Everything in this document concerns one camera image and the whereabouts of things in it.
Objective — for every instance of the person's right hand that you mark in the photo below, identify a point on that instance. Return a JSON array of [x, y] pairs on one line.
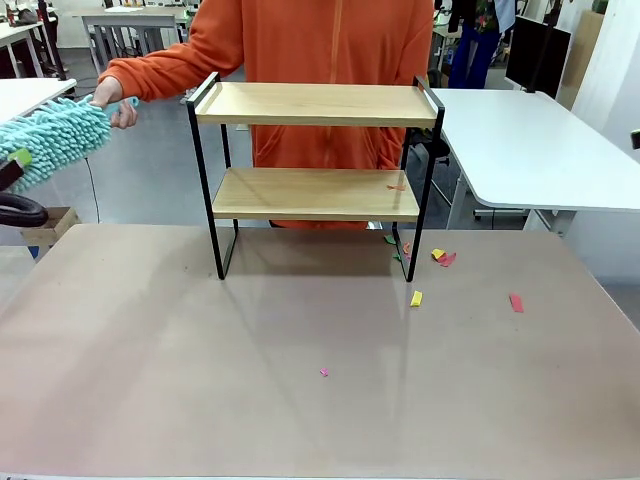
[[112, 95]]

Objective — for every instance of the grey workbench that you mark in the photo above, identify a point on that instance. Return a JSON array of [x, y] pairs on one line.
[[135, 25]]

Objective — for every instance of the cardboard box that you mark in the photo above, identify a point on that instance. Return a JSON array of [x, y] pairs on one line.
[[50, 225]]

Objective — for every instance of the white side table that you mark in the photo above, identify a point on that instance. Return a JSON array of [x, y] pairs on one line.
[[30, 92]]

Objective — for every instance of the person in orange hoodie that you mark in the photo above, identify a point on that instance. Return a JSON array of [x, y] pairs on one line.
[[325, 45]]

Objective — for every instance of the brown cardboard sheet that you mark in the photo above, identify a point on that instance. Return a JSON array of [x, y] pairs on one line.
[[582, 55]]

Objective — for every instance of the teal chenille duster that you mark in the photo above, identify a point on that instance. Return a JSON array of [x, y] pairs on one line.
[[55, 135]]

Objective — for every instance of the orange paper scrap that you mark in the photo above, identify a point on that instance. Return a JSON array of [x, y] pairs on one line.
[[396, 187], [406, 247]]

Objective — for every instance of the two-tier wooden shelf black frame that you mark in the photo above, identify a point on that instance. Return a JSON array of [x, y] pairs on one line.
[[320, 205]]

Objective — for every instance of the red paper scrap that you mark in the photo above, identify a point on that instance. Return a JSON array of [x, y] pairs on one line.
[[516, 303], [448, 259]]

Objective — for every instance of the white background desk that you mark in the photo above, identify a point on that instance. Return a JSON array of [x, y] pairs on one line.
[[20, 35]]

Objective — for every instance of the person in blue trousers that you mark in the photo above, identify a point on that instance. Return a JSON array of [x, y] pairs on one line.
[[480, 45]]

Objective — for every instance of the person's right forearm orange sleeve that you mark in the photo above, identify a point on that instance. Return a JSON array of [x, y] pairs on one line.
[[150, 72]]

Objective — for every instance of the black monitor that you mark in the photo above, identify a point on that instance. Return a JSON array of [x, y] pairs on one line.
[[537, 55]]

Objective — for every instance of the black office chair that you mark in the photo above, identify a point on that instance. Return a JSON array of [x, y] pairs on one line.
[[430, 145]]

